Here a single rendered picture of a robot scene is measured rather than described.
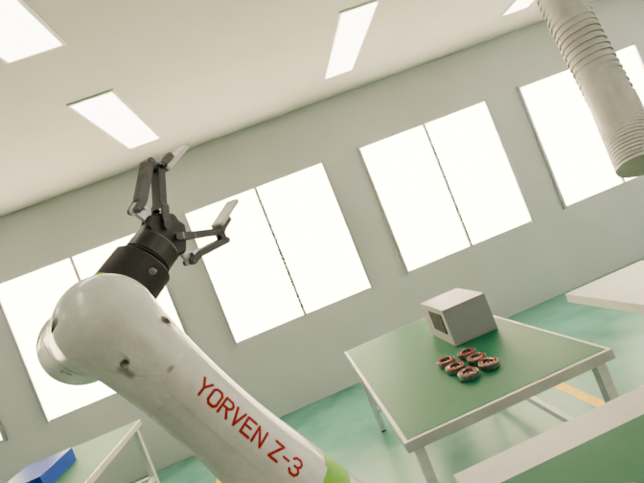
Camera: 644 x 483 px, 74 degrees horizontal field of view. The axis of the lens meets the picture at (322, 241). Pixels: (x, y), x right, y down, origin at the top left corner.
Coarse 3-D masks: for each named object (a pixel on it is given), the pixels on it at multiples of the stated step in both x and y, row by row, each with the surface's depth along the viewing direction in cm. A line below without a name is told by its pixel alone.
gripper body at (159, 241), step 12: (156, 216) 68; (144, 228) 66; (156, 228) 68; (180, 228) 71; (132, 240) 65; (144, 240) 64; (156, 240) 65; (168, 240) 66; (180, 240) 71; (156, 252) 64; (168, 252) 66; (180, 252) 71; (168, 264) 66
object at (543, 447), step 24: (600, 408) 164; (624, 408) 159; (552, 432) 161; (576, 432) 156; (600, 432) 151; (504, 456) 158; (528, 456) 153; (552, 456) 149; (456, 480) 158; (480, 480) 151; (504, 480) 146
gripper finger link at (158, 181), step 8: (160, 168) 70; (152, 176) 71; (160, 176) 70; (152, 184) 71; (160, 184) 70; (152, 192) 70; (160, 192) 69; (152, 200) 70; (160, 200) 69; (152, 208) 70; (160, 208) 69; (168, 208) 69; (168, 216) 69; (168, 224) 69
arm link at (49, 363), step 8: (48, 320) 54; (48, 328) 50; (40, 336) 53; (40, 344) 53; (48, 344) 50; (40, 352) 53; (48, 352) 50; (40, 360) 53; (48, 360) 51; (56, 360) 50; (48, 368) 53; (56, 368) 51; (64, 368) 50; (56, 376) 53; (64, 376) 52; (72, 376) 52; (80, 376) 51; (88, 376) 52; (72, 384) 55; (80, 384) 55
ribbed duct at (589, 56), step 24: (552, 0) 176; (576, 0) 172; (552, 24) 179; (576, 24) 172; (600, 24) 173; (576, 48) 173; (600, 48) 168; (576, 72) 174; (600, 72) 167; (624, 72) 167; (600, 96) 166; (624, 96) 161; (600, 120) 167; (624, 120) 159; (624, 144) 157; (624, 168) 159
